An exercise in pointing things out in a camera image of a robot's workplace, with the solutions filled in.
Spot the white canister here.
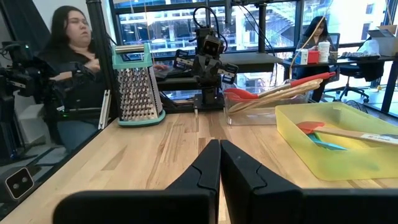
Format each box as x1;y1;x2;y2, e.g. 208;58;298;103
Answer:
317;41;331;63

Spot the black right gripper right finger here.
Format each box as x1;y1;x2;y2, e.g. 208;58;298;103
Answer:
220;139;398;224

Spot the black office chair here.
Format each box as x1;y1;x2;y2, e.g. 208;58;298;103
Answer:
323;32;385;104

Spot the large wooden spoon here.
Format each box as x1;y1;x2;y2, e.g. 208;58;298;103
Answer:
228;85;315;114

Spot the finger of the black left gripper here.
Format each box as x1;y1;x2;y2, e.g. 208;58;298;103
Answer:
217;63;239;85
173;49;195;70

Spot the black keyboard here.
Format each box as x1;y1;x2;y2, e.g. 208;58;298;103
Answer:
341;51;381;62

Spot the white and blue carton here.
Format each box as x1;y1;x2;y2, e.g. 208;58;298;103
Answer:
294;48;309;65

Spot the red box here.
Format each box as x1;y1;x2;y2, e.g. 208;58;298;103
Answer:
307;50;320;65

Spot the clear plastic bin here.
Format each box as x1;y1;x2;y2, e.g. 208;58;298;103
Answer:
223;79;312;126

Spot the cardboard box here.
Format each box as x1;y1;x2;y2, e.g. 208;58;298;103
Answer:
366;24;398;57

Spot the dark office desk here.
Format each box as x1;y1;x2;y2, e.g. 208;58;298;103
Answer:
281;55;398;113

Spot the black table-level camera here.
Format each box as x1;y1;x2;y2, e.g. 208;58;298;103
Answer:
0;166;42;203

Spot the long blue silicone spatula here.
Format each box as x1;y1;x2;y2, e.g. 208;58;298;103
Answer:
307;133;348;151

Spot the window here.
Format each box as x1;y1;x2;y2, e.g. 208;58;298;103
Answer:
108;0;398;62

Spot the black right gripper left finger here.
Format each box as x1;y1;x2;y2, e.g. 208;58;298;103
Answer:
52;139;221;224

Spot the wooden slotted spoon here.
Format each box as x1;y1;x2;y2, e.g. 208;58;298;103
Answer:
236;82;321;108

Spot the wooden fork spoon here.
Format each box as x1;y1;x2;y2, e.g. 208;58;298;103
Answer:
257;78;324;100

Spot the silver metal bracket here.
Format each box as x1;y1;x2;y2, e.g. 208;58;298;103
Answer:
97;89;112;131

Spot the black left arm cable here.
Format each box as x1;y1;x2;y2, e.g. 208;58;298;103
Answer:
192;5;229;52

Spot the black desk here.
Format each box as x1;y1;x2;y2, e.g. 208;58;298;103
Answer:
154;52;284;91

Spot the red slotted spoon steel handle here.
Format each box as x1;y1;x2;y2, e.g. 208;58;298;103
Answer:
223;71;337;101

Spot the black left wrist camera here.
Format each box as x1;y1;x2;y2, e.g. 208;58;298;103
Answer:
201;34;225;57

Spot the yellow hanging cable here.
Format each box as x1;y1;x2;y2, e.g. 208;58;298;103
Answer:
288;9;332;80

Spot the teal framed grater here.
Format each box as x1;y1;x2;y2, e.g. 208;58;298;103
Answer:
111;42;167;128

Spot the person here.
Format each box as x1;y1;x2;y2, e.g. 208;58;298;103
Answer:
36;5;169;153
295;15;338;103

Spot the black floor fan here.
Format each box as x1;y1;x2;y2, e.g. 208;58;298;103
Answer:
344;99;370;114

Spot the yellow translucent plastic bin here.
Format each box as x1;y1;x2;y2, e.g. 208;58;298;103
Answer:
275;101;398;182

